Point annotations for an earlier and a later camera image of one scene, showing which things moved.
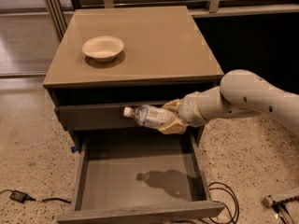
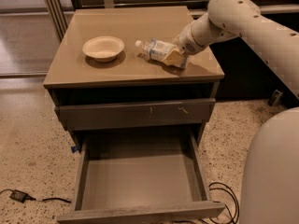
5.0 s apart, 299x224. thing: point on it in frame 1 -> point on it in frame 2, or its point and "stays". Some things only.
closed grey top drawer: [98, 117] stays
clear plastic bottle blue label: [150, 116] -> [154, 49]
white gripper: [189, 108] -> [187, 44]
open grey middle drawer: [138, 176] stays
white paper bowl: [103, 49] stays
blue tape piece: [74, 148] stays
